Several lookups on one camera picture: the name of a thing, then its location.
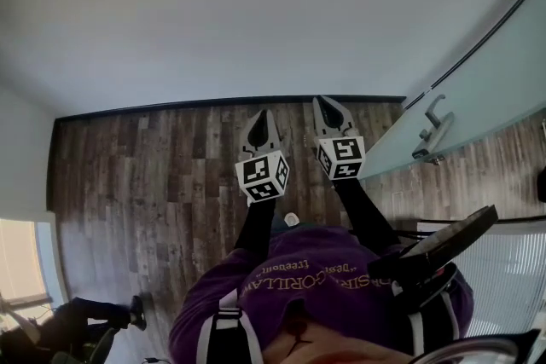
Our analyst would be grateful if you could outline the person's purple shirt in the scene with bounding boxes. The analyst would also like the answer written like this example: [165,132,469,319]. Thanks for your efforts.
[168,223,474,364]

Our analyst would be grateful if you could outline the red pendant necklace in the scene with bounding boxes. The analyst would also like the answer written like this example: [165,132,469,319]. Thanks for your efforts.
[283,317,321,359]

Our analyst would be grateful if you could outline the window with beige blind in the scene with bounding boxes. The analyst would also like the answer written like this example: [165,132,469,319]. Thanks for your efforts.
[0,219,53,312]

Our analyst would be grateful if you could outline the frosted glass door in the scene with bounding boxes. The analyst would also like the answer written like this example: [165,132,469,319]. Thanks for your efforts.
[357,0,546,184]

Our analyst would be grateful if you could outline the black and white harness strap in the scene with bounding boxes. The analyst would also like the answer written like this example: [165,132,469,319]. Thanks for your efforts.
[407,268,462,357]
[195,289,264,364]

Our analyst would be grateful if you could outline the silver door lever handle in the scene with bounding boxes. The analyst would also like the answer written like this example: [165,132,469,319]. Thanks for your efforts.
[411,93,456,165]

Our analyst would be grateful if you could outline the glass partition with blinds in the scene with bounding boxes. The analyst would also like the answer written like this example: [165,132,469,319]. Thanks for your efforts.
[415,217,546,340]

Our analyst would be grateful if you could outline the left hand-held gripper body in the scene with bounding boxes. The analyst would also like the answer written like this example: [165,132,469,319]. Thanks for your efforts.
[235,148,291,205]

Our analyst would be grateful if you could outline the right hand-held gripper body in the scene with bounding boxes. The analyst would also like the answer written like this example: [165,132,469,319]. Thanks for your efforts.
[314,133,367,181]

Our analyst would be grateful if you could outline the person's right forearm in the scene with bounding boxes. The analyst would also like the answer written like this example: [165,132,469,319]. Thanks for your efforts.
[334,178,401,247]

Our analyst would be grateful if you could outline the black chest-mounted device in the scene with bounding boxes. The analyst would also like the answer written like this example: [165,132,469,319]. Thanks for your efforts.
[367,204,499,309]

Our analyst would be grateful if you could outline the head-worn camera mount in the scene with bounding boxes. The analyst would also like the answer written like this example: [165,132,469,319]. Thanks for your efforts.
[407,327,543,364]

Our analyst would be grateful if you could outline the person's left forearm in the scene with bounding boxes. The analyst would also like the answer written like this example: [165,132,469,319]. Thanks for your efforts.
[233,199,276,257]

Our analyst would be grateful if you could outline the black device cables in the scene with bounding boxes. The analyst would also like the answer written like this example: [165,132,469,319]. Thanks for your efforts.
[394,228,436,238]

